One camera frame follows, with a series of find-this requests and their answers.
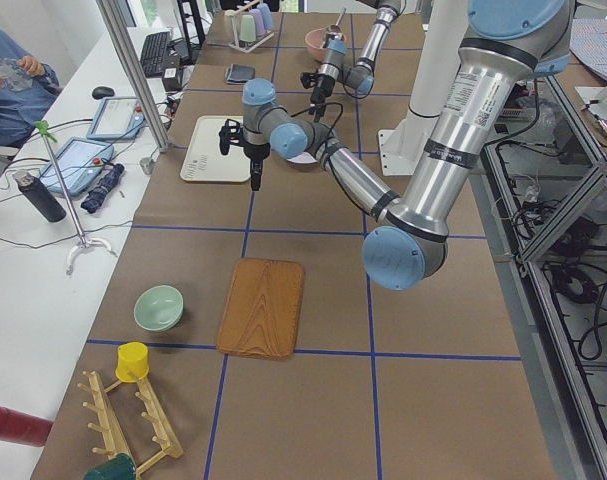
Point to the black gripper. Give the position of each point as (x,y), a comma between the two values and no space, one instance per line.
(325,83)
(256,152)

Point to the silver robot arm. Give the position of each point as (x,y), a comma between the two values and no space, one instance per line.
(357,79)
(505,42)

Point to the cream bear tray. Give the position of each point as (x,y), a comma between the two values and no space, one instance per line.
(203,161)

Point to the wooden tray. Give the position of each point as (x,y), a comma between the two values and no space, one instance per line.
(262,309)

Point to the white plate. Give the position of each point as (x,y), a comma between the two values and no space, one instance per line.
(303,160)

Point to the pink bowl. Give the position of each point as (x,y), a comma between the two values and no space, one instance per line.
(314,41)

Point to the grey folded cloth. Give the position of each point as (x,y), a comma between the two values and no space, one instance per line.
(237,74)

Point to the purple pastel cup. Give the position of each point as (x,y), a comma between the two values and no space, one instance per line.
(258,21)

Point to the blue pastel cup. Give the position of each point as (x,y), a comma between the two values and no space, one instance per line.
(266,14)

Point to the green pastel cup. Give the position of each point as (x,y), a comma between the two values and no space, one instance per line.
(247,29)

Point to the white cup rack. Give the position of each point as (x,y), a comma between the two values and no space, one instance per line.
(232,22)

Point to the small black box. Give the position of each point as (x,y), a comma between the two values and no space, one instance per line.
(172,79)

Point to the far teach pendant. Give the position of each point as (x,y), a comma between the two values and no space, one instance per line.
(116,118)

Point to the teach pendant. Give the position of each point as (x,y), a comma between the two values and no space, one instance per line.
(116,118)
(80,161)

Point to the black keyboard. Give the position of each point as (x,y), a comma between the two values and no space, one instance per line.
(153,53)

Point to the folded navy umbrella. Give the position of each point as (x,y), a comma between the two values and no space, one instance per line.
(99,193)

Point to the green ceramic bowl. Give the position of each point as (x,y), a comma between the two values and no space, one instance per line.
(159,308)

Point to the black computer mouse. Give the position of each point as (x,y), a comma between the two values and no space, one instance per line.
(101,92)

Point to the near teach pendant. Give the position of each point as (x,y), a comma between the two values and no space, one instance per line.
(80,161)

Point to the metal stand with green clip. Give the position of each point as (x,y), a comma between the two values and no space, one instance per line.
(85,243)

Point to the yellow cup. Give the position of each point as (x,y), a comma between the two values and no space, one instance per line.
(132,362)

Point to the black water bottle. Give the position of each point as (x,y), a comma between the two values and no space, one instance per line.
(39,196)

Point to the person in blue hoodie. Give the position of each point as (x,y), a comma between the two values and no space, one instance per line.
(28,88)

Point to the wooden cup rack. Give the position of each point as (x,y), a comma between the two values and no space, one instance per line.
(130,419)

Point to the dark green cup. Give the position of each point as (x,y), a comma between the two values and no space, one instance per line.
(121,467)

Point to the red cylinder bottle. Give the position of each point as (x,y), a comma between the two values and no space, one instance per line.
(21,428)

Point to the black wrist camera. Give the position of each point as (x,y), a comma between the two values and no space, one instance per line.
(230,134)
(308,79)

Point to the aluminium frame post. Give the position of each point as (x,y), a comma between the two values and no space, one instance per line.
(128,57)

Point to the white camera pillar base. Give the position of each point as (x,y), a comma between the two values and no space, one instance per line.
(401,148)

